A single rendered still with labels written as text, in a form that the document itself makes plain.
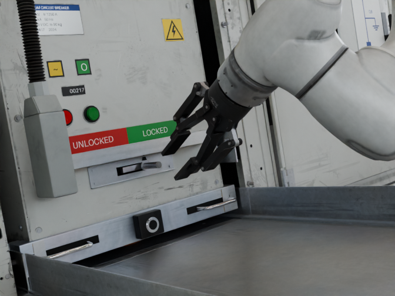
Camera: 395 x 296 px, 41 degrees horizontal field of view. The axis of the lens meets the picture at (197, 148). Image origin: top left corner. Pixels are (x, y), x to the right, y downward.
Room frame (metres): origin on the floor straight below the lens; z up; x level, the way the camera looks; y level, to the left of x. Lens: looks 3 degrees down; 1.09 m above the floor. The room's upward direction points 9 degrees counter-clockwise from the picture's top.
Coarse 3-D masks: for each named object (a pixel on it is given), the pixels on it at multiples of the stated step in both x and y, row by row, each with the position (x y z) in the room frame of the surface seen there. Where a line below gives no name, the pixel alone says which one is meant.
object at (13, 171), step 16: (192, 0) 1.27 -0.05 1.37; (0, 80) 0.96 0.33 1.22; (0, 96) 0.97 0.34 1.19; (0, 112) 0.98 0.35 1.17; (0, 128) 0.99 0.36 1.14; (0, 144) 1.01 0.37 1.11; (0, 160) 1.02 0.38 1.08; (0, 176) 1.03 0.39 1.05; (16, 176) 0.97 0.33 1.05; (0, 192) 1.04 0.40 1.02; (16, 192) 0.98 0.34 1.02; (16, 208) 0.99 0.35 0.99; (16, 224) 1.00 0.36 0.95
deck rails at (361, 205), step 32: (256, 192) 1.24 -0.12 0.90; (288, 192) 1.16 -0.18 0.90; (320, 192) 1.10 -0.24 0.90; (352, 192) 1.04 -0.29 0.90; (384, 192) 0.98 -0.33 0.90; (352, 224) 1.01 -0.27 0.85; (384, 224) 0.96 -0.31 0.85; (32, 256) 0.88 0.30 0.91; (32, 288) 0.90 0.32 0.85; (64, 288) 0.80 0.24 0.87; (96, 288) 0.72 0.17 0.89; (128, 288) 0.65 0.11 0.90; (160, 288) 0.60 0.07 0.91
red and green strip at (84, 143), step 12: (96, 132) 1.07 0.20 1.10; (108, 132) 1.09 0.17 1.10; (120, 132) 1.11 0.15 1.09; (132, 132) 1.13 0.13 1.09; (144, 132) 1.15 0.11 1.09; (156, 132) 1.17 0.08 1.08; (168, 132) 1.19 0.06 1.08; (72, 144) 1.04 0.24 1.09; (84, 144) 1.05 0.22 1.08; (96, 144) 1.07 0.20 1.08; (108, 144) 1.09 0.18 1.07; (120, 144) 1.11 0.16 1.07
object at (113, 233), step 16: (208, 192) 1.23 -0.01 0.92; (160, 208) 1.14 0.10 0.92; (176, 208) 1.16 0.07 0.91; (192, 208) 1.19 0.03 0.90; (96, 224) 1.04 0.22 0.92; (112, 224) 1.06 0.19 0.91; (128, 224) 1.08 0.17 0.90; (176, 224) 1.16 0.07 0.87; (48, 240) 0.97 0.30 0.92; (64, 240) 0.99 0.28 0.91; (80, 240) 1.01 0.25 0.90; (96, 240) 1.03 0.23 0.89; (112, 240) 1.06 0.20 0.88; (128, 240) 1.08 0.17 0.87; (64, 256) 0.99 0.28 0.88; (80, 256) 1.01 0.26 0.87
